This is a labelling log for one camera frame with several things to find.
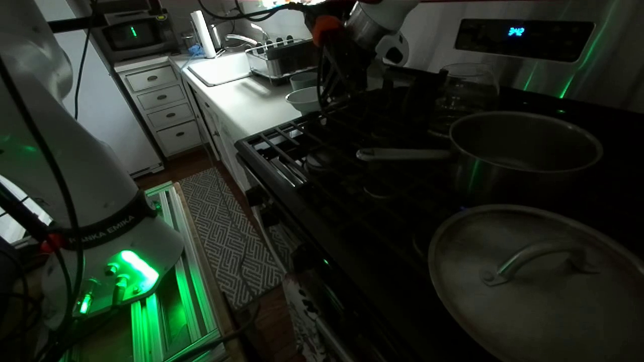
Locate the white plate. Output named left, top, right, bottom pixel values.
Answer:
left=285, top=87, right=320, bottom=114

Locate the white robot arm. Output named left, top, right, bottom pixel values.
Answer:
left=0, top=0, right=185, bottom=362

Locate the black gas stove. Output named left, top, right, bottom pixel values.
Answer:
left=237, top=0, right=644, bottom=362

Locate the black microwave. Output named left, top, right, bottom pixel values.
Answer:
left=95, top=12, right=177, bottom=62

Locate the steel pot lid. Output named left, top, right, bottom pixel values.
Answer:
left=429, top=204, right=644, bottom=362

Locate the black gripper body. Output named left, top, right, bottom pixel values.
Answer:
left=319, top=28, right=370, bottom=108

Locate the white drawer cabinet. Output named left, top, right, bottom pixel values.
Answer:
left=115, top=57, right=201, bottom=156

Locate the steel saucepan with handle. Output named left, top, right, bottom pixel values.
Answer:
left=357, top=110, right=604, bottom=203

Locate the paper towel roll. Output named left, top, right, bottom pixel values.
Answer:
left=192, top=9, right=217, bottom=59

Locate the grey patterned floor rug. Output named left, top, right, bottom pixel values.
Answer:
left=179, top=169, right=281, bottom=307

